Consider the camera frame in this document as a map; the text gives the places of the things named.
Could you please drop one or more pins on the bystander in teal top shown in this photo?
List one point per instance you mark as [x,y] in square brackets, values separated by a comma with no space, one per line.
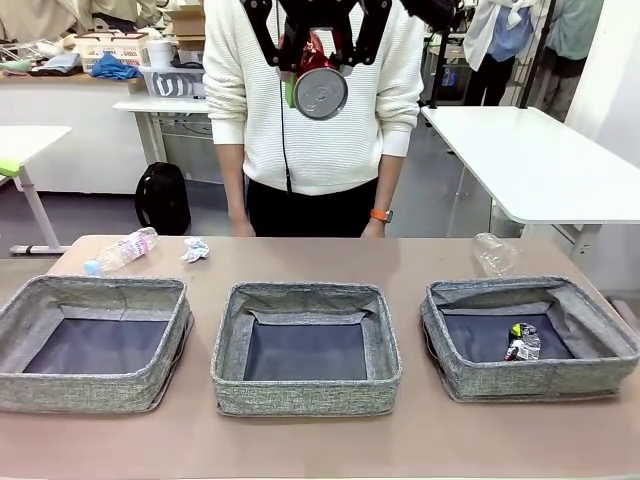
[570,40]

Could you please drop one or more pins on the orange wristwatch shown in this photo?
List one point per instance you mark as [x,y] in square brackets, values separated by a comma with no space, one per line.
[382,215]

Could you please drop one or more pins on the white desk with grey legs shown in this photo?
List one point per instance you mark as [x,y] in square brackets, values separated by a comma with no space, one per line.
[25,145]

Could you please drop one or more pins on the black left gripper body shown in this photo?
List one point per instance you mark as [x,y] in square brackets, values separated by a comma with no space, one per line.
[320,12]

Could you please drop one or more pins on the crushed silver drink can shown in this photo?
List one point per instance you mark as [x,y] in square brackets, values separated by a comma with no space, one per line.
[522,345]

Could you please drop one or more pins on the crushed clear plastic cup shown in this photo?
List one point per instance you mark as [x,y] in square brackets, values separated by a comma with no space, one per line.
[495,255]

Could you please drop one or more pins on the blue cloth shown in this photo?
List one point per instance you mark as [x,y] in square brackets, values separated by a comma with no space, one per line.
[117,67]

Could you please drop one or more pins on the person's left hand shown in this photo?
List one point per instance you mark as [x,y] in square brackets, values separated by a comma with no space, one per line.
[375,230]

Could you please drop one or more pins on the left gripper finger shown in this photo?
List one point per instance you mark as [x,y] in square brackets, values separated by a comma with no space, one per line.
[370,30]
[262,30]

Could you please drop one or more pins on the cardboard box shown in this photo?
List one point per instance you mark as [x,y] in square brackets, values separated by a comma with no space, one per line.
[187,22]

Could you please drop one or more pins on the bystander in white jacket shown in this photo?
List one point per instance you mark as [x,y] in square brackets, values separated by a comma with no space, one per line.
[492,35]

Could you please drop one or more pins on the person in white sweater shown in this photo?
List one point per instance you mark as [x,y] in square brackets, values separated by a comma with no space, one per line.
[310,150]

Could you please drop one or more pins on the grey fabric basket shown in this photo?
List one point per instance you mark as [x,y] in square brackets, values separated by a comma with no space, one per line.
[540,380]
[300,395]
[75,385]

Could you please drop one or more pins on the clear plastic storage bin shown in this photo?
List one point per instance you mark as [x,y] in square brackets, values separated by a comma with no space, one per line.
[172,82]

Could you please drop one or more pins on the white jar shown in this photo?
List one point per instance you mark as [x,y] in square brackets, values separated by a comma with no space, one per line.
[160,54]

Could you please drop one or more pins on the black stand pole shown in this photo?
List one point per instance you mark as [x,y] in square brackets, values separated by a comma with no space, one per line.
[440,60]
[532,65]

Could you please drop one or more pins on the person's right forearm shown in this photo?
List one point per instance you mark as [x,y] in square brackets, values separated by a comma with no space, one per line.
[232,175]

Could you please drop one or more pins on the person's right hand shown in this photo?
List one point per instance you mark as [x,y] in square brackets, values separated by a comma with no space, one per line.
[242,225]

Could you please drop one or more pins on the large white table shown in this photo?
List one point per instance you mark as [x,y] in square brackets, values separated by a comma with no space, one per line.
[525,160]

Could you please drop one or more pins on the narrow white desk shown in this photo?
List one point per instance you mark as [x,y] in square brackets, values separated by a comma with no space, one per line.
[160,106]

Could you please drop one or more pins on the black backpack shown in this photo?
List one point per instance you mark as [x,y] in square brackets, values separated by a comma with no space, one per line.
[165,200]

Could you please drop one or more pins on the white paper ball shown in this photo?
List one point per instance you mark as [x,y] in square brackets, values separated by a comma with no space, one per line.
[195,250]

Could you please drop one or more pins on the crushed red drink can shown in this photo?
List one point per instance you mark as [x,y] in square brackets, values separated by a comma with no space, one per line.
[320,95]

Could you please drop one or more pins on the long white counter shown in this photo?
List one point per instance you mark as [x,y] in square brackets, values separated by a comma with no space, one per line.
[75,135]

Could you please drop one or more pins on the person's left forearm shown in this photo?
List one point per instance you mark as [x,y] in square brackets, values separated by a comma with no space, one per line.
[391,180]

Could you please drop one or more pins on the white plastic crate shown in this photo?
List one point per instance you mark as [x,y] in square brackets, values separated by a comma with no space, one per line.
[112,47]

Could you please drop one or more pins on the plastic bottle with pink label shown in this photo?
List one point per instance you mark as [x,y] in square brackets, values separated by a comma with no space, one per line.
[125,248]

